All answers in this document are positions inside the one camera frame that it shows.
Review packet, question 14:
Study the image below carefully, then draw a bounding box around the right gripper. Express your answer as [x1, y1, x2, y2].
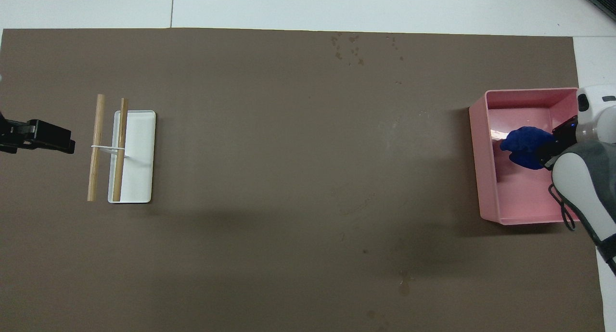
[552, 115, 580, 153]

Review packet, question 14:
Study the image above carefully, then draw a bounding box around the blue towel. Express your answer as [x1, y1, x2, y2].
[499, 126, 554, 171]

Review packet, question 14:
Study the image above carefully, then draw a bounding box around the pink plastic bin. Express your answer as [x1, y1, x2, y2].
[469, 87, 580, 226]

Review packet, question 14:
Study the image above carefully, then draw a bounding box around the white rectangular tray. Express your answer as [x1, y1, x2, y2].
[107, 110, 157, 204]

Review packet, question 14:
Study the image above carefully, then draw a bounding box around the wooden rod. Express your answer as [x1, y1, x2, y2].
[112, 98, 130, 203]
[87, 94, 106, 202]

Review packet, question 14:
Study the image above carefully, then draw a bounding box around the thin white bar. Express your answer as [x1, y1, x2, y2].
[90, 144, 128, 156]

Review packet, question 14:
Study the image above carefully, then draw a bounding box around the black cable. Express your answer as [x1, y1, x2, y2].
[548, 183, 577, 232]

